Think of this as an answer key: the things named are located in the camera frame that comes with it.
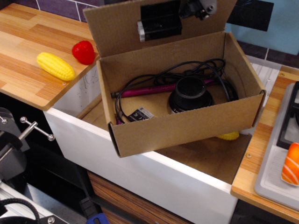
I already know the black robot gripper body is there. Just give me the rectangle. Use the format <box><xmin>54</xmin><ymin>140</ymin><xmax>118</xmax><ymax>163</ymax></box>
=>
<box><xmin>187</xmin><ymin>0</ymin><xmax>217</xmax><ymax>20</ymax></box>

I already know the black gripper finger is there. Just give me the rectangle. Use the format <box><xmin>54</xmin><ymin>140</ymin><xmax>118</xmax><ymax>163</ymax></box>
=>
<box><xmin>179</xmin><ymin>5</ymin><xmax>198</xmax><ymax>19</ymax></box>

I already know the brown cardboard kitchen box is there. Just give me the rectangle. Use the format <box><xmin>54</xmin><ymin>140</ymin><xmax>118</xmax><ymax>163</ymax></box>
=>
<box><xmin>84</xmin><ymin>0</ymin><xmax>266</xmax><ymax>157</ymax></box>

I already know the magenta pen tool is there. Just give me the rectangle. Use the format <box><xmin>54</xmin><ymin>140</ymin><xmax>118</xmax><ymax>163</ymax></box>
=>
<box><xmin>122</xmin><ymin>79</ymin><xmax>212</xmax><ymax>97</ymax></box>

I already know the red toy strawberry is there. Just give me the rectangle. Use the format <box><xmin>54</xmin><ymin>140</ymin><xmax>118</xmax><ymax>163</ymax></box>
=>
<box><xmin>72</xmin><ymin>41</ymin><xmax>95</xmax><ymax>65</ymax></box>

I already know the yellow toy corn in sink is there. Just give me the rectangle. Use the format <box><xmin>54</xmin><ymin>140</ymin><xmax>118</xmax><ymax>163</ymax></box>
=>
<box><xmin>216</xmin><ymin>132</ymin><xmax>240</xmax><ymax>141</ymax></box>

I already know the black stove burner grate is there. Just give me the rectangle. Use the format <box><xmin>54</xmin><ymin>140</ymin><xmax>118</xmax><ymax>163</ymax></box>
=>
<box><xmin>277</xmin><ymin>81</ymin><xmax>299</xmax><ymax>150</ymax></box>

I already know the yellow toy corn cob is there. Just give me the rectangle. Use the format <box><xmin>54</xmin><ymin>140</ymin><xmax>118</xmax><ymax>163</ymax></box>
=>
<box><xmin>36</xmin><ymin>52</ymin><xmax>75</xmax><ymax>81</ymax></box>

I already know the white toy sink basin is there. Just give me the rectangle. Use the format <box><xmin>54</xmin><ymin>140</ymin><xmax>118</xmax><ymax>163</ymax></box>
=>
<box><xmin>43</xmin><ymin>56</ymin><xmax>281</xmax><ymax>224</ymax></box>

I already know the salmon sushi toy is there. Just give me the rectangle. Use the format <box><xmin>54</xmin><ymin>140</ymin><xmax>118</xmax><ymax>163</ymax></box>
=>
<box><xmin>281</xmin><ymin>142</ymin><xmax>299</xmax><ymax>186</ymax></box>

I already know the grey toy stove tray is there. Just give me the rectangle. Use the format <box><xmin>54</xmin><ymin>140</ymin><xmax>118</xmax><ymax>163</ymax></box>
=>
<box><xmin>255</xmin><ymin>84</ymin><xmax>299</xmax><ymax>210</ymax></box>

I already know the wooden drawer front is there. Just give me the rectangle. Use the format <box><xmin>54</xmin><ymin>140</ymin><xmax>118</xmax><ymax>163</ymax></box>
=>
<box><xmin>87</xmin><ymin>171</ymin><xmax>190</xmax><ymax>224</ymax></box>

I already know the black cable in box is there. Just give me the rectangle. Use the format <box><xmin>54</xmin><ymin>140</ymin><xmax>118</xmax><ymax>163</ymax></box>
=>
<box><xmin>115</xmin><ymin>58</ymin><xmax>239</xmax><ymax>123</ymax></box>

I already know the silver metal clamp handle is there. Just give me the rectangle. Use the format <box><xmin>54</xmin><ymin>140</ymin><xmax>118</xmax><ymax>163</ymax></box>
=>
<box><xmin>19</xmin><ymin>117</ymin><xmax>55</xmax><ymax>141</ymax></box>

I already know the black clamp mount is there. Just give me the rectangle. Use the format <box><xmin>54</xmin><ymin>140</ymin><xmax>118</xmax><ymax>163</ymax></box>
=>
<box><xmin>0</xmin><ymin>107</ymin><xmax>29</xmax><ymax>181</ymax></box>

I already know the blue plastic handle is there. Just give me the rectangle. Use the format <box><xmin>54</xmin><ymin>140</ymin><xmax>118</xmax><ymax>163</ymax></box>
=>
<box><xmin>86</xmin><ymin>213</ymin><xmax>110</xmax><ymax>224</ymax></box>

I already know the black braided cable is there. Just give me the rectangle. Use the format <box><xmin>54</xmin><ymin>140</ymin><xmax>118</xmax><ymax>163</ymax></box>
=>
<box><xmin>0</xmin><ymin>197</ymin><xmax>42</xmax><ymax>224</ymax></box>

